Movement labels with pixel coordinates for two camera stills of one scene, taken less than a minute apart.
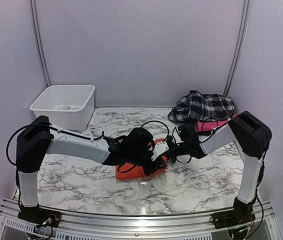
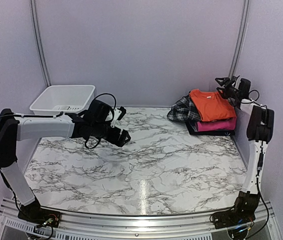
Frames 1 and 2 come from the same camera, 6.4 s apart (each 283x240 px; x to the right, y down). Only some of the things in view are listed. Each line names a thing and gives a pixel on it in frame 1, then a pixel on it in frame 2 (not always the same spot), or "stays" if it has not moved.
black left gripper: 157,165 → 120,141
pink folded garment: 203,125 stays
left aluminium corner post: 39,42 stays
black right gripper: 172,158 → 224,91
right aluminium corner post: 230,78 stays
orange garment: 141,171 → 212,105
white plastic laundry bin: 69,107 stays
